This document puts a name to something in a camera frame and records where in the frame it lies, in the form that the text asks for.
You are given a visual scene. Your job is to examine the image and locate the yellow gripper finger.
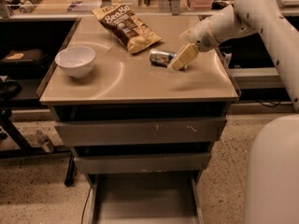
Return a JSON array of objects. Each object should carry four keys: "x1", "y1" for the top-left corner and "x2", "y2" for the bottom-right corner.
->
[
  {"x1": 179, "y1": 29, "x2": 192, "y2": 41},
  {"x1": 167, "y1": 44, "x2": 199, "y2": 71}
]

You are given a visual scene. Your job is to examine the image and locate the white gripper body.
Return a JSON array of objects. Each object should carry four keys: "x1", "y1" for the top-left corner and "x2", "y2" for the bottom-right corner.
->
[{"x1": 189, "y1": 18, "x2": 220, "y2": 52}]

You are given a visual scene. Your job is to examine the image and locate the silver blue redbull can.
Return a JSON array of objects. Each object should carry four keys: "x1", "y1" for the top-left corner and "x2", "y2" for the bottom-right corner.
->
[{"x1": 149, "y1": 49, "x2": 176, "y2": 68}]

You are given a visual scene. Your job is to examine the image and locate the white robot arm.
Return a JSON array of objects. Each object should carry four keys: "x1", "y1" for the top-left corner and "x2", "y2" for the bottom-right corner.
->
[{"x1": 168, "y1": 0, "x2": 299, "y2": 224}]

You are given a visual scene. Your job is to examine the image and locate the grey top drawer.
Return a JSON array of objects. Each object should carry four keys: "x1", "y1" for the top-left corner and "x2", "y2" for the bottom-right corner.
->
[{"x1": 55, "y1": 117, "x2": 226, "y2": 147}]

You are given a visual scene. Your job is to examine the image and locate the grey drawer cabinet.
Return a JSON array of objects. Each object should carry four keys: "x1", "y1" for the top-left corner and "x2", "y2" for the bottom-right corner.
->
[{"x1": 36, "y1": 14, "x2": 242, "y2": 224}]

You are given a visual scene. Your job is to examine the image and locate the grey middle drawer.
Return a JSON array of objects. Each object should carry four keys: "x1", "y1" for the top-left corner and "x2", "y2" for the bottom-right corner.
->
[{"x1": 74, "y1": 153, "x2": 211, "y2": 175}]

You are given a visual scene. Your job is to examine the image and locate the open grey bottom drawer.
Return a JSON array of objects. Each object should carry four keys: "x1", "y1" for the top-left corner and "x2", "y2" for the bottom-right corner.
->
[{"x1": 88, "y1": 172, "x2": 204, "y2": 224}]

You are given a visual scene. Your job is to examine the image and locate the brown sea salt chip bag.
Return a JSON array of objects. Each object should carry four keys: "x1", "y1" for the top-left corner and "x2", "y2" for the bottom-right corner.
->
[{"x1": 93, "y1": 5, "x2": 162, "y2": 54}]

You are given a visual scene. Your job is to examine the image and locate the white ceramic bowl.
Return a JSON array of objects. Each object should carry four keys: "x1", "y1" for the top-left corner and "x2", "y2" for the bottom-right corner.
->
[{"x1": 55, "y1": 46, "x2": 95, "y2": 78}]

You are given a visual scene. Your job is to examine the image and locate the black table leg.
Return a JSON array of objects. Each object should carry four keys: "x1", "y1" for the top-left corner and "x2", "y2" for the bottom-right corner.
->
[{"x1": 64, "y1": 154, "x2": 76, "y2": 187}]

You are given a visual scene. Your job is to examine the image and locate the black floor cable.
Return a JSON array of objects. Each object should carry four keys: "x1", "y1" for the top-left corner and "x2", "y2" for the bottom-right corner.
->
[{"x1": 80, "y1": 186, "x2": 93, "y2": 224}]

